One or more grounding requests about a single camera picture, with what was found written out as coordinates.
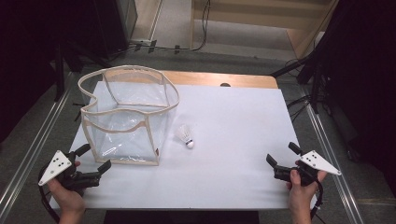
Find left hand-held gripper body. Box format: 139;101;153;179
37;150;103;191

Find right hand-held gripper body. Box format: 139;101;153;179
273;150;343;188

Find person's right hand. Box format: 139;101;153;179
285;160;329;213

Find person's left hand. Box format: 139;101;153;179
46;160;87;216

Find clear storage bag beige trim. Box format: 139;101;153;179
78;64;181;167

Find white table sheet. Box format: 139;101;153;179
49;80;318;210

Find black stand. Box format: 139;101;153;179
270;50;326;115

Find wooden table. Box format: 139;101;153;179
102;69;279;90

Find white shuttlecock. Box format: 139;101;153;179
175;124;196;149

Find dark clothing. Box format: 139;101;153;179
103;210;261;224

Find dark curtain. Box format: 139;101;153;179
0;0;106;144
306;0;396;199

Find black cabinet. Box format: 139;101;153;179
92;0;139;61

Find metal floor rail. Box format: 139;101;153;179
0;73;76;209
297;85;366;224

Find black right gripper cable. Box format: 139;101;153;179
309;178;325;222

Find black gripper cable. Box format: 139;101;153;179
36;169;62;224
309;178;325;222

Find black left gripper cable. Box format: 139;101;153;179
36;169;62;224

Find black floor cables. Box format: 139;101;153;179
285;92;314;123

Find light wooden frame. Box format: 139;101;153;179
190;0;341;60

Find black hanging cable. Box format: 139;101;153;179
155;0;213;53

